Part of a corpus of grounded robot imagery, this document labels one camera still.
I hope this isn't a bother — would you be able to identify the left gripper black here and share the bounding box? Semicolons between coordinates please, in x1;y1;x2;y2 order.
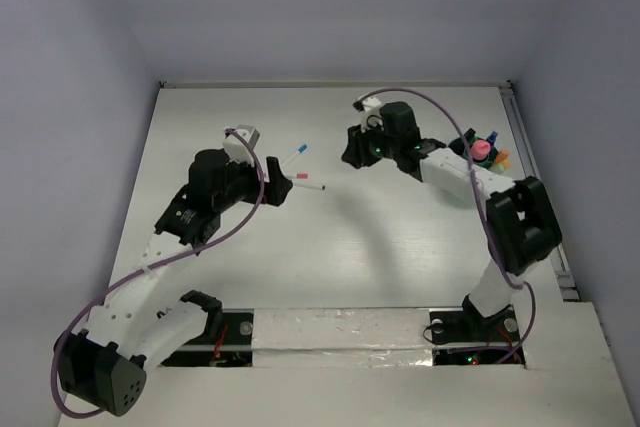
214;151;290;212

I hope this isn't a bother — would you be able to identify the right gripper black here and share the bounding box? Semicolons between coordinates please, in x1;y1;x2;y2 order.
343;115;401;167

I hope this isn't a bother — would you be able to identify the purple banded white marker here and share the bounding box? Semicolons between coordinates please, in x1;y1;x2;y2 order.
293;182;326;191

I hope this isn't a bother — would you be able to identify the blue capped white marker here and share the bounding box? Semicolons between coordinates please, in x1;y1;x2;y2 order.
281;144;307;166

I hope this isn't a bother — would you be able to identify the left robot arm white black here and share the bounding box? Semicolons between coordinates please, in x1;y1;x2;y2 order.
50;149;293;419

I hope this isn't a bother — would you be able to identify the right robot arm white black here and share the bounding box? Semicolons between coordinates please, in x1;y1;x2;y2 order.
342;98;562;339

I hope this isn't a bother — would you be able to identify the pink cap in container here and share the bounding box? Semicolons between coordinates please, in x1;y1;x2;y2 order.
470;139;493;162

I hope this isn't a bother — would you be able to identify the blue marker in container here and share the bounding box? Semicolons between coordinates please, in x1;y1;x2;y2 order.
487;131;498;146

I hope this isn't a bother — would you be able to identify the silver foil tape strip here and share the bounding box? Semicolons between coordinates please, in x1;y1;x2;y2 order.
251;308;433;369

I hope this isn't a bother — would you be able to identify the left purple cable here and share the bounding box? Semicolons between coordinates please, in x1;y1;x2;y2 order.
51;129;266;419

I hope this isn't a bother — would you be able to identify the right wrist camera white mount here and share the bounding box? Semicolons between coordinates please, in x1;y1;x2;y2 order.
353;96;383;123

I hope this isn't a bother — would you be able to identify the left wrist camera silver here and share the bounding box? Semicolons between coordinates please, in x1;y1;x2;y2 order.
223;125;261;155

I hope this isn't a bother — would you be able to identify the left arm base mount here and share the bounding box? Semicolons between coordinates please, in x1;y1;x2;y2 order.
162;291;254;368

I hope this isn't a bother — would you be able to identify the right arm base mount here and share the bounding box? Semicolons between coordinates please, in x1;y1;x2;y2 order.
422;300;525;366

